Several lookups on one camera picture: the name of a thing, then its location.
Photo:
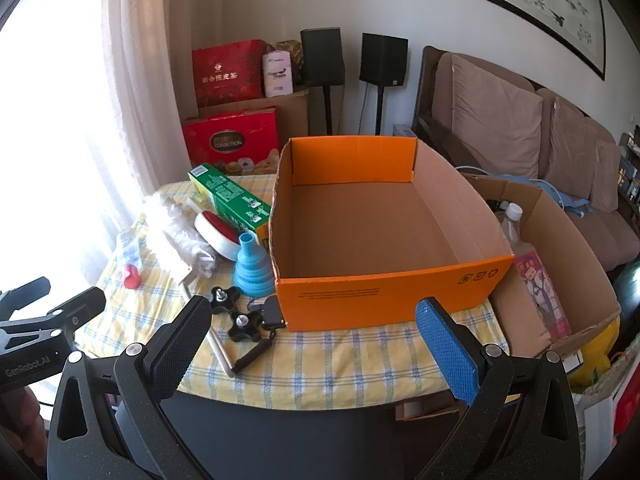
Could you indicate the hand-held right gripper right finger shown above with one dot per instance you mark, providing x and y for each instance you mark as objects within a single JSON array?
[{"x": 450, "y": 355}]

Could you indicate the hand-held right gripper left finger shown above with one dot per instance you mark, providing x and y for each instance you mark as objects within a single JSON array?
[{"x": 175, "y": 350}]

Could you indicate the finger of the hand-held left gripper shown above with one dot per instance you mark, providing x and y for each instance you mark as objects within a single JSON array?
[
  {"x": 90, "y": 302},
  {"x": 30, "y": 295}
]

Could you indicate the clear bottle with pink cap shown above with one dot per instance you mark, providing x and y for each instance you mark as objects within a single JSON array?
[{"x": 131, "y": 277}]

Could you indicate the black star knob screw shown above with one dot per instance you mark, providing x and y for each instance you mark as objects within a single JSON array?
[
  {"x": 244, "y": 327},
  {"x": 224, "y": 299}
]

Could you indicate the white feather duster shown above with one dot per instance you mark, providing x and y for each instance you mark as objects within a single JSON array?
[{"x": 172, "y": 235}]

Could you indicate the blue collapsible funnel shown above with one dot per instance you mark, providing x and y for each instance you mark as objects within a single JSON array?
[{"x": 252, "y": 275}]

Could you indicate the orange cardboard box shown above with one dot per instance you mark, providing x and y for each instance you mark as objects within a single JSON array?
[{"x": 350, "y": 300}]

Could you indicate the red and white lint brush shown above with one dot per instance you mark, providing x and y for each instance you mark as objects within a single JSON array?
[{"x": 220, "y": 232}]

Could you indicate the green printed carton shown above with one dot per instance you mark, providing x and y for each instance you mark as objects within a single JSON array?
[{"x": 230, "y": 195}]

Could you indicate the person's left hand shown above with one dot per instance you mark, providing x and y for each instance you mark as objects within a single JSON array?
[{"x": 22, "y": 412}]

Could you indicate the small brown cardboard box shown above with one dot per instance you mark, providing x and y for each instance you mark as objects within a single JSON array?
[{"x": 430, "y": 407}]

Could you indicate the pink printed packet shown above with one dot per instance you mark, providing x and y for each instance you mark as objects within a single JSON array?
[{"x": 542, "y": 295}]

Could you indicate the small white box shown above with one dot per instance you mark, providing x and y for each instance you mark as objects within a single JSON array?
[{"x": 574, "y": 362}]

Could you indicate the yellow blue checkered tablecloth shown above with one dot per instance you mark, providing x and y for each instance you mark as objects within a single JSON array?
[{"x": 325, "y": 360}]

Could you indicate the clear bottle with white cap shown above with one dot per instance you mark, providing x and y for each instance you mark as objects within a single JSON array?
[{"x": 510, "y": 225}]

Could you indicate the yellow bag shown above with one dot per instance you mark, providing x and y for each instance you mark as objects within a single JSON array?
[{"x": 600, "y": 350}]

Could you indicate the white shopping bag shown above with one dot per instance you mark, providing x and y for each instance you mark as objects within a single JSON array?
[{"x": 595, "y": 425}]

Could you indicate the brown sofa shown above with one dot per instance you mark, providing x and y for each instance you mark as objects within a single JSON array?
[{"x": 590, "y": 240}]

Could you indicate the light blue cloth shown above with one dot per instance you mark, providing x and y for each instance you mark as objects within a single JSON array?
[{"x": 575, "y": 205}]

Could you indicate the red chocolate gift bag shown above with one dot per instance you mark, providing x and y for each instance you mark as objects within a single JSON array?
[{"x": 225, "y": 135}]

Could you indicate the grey blue box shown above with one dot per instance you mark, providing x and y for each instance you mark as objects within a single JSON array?
[{"x": 404, "y": 130}]

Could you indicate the small brown sofa cushion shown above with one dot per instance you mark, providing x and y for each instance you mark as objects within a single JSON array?
[{"x": 607, "y": 175}]

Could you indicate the large brown sofa cushion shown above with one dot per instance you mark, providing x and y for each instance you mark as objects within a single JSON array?
[{"x": 495, "y": 115}]

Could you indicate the medium brown sofa cushion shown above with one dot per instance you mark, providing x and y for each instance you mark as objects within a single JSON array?
[{"x": 575, "y": 145}]

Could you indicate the white sheer curtain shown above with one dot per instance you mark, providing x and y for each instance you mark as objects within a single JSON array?
[{"x": 140, "y": 60}]

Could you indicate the black speaker stand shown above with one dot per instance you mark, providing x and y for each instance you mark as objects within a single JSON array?
[
  {"x": 380, "y": 110},
  {"x": 329, "y": 110}
]

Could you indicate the dark wooden shelf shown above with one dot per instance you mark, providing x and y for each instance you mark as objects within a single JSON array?
[{"x": 631, "y": 165}]

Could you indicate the red gold gift bag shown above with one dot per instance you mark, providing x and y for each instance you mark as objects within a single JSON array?
[{"x": 225, "y": 70}]

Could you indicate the black speaker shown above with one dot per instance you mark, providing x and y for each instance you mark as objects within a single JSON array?
[
  {"x": 384, "y": 57},
  {"x": 322, "y": 57}
]

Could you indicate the gold patterned package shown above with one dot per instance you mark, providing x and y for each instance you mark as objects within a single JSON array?
[{"x": 290, "y": 46}]

